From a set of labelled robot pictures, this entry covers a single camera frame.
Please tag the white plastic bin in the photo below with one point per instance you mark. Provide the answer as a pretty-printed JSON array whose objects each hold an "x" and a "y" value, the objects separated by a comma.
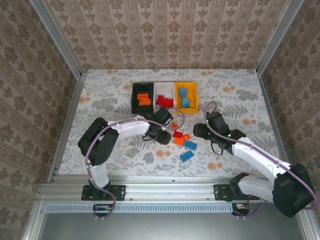
[{"x": 163, "y": 88}]

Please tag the black plastic bin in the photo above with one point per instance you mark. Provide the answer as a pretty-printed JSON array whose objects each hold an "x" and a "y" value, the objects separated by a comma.
[{"x": 142, "y": 110}]

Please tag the small orange lego brick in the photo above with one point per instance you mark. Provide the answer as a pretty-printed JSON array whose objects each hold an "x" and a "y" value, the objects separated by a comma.
[
  {"x": 186, "y": 136},
  {"x": 174, "y": 125}
]

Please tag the long orange lego brick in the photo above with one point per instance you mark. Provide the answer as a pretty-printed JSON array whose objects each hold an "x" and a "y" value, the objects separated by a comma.
[{"x": 143, "y": 95}]

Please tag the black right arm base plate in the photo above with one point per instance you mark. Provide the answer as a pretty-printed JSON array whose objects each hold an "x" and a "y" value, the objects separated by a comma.
[{"x": 220, "y": 192}]

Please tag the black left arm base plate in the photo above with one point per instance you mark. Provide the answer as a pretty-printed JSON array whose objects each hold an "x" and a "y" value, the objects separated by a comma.
[{"x": 120, "y": 192}]

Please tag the aluminium side rail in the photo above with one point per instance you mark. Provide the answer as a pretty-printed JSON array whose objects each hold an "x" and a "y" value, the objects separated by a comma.
[
  {"x": 268, "y": 100},
  {"x": 75, "y": 100}
]

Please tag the red lego brick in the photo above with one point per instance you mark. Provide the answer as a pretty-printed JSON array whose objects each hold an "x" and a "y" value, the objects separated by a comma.
[
  {"x": 160, "y": 97},
  {"x": 178, "y": 134},
  {"x": 165, "y": 101},
  {"x": 170, "y": 103},
  {"x": 159, "y": 102}
]

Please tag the aluminium cross rail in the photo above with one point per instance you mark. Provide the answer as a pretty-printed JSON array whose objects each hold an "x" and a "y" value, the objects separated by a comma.
[{"x": 170, "y": 190}]

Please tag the large orange lego brick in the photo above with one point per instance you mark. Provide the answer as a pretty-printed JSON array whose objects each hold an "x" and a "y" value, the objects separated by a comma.
[{"x": 145, "y": 101}]

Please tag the grey metal sheet panel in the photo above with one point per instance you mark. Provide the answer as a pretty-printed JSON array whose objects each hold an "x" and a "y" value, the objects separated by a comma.
[{"x": 162, "y": 227}]

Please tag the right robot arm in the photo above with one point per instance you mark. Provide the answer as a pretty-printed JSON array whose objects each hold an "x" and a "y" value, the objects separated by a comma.
[{"x": 290, "y": 195}]

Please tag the floral patterned table cover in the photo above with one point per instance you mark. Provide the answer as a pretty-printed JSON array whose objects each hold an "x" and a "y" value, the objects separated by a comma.
[{"x": 125, "y": 170}]

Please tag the yellow plastic bin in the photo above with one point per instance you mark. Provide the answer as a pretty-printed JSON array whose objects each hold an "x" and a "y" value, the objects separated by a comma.
[{"x": 192, "y": 95}]

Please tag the aluminium frame post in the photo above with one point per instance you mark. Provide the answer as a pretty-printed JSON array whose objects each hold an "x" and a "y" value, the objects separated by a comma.
[
  {"x": 278, "y": 37},
  {"x": 57, "y": 37}
]

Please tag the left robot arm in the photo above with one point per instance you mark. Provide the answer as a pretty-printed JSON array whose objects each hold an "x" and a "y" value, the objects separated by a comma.
[{"x": 100, "y": 140}]

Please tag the blue lego brick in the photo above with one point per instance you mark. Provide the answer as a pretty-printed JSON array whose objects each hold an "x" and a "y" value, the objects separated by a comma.
[
  {"x": 183, "y": 91},
  {"x": 190, "y": 145},
  {"x": 186, "y": 103},
  {"x": 187, "y": 155}
]

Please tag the small connector board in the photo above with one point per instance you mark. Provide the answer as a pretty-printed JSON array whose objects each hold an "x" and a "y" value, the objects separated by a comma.
[
  {"x": 102, "y": 208},
  {"x": 241, "y": 207}
]

